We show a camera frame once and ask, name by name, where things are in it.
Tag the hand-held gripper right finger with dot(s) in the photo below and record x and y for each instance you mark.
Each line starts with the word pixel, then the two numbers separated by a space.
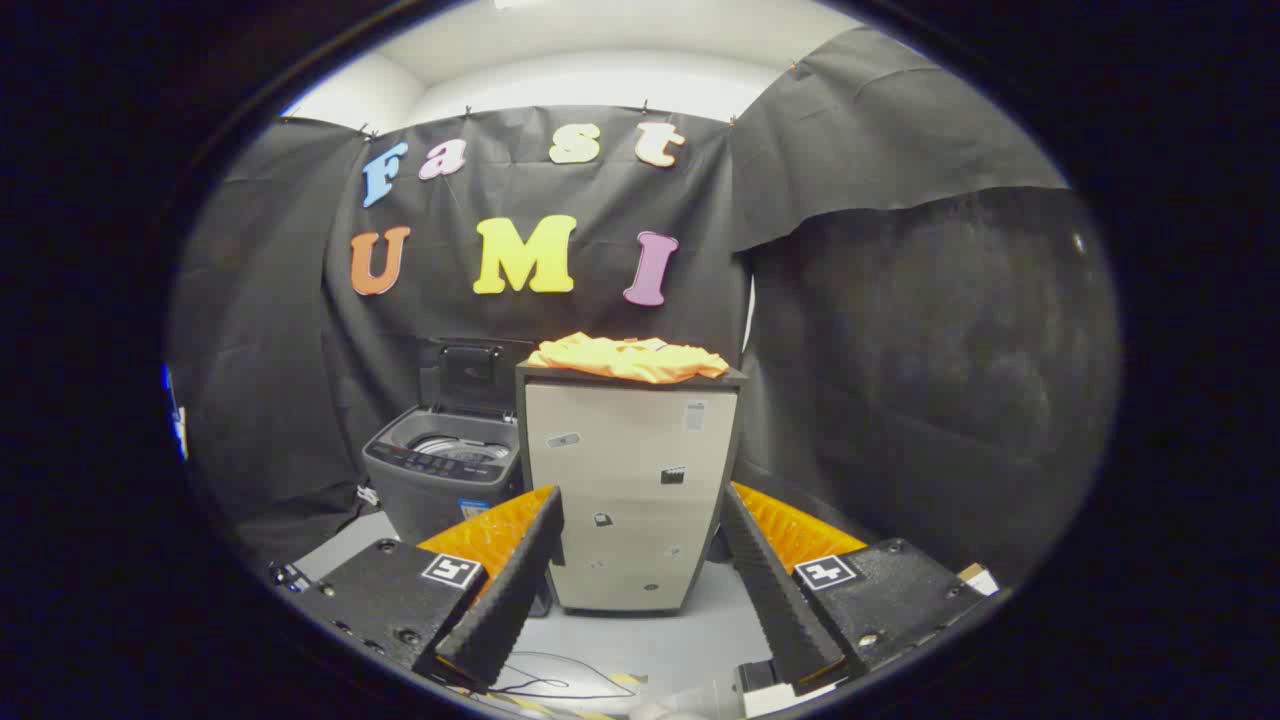
pixel 770 590

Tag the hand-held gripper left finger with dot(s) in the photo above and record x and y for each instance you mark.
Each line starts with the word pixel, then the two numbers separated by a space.
pixel 510 590

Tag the grey washing machine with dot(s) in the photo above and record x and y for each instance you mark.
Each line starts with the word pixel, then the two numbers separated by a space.
pixel 440 490

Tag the orange polo shirt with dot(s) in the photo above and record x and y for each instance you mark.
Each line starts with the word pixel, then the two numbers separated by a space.
pixel 630 358

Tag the black backdrop cloth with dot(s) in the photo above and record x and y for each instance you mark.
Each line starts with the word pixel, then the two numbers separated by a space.
pixel 900 350

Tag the beige cabinet with dark frame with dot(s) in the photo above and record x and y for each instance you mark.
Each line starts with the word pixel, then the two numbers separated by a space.
pixel 630 480

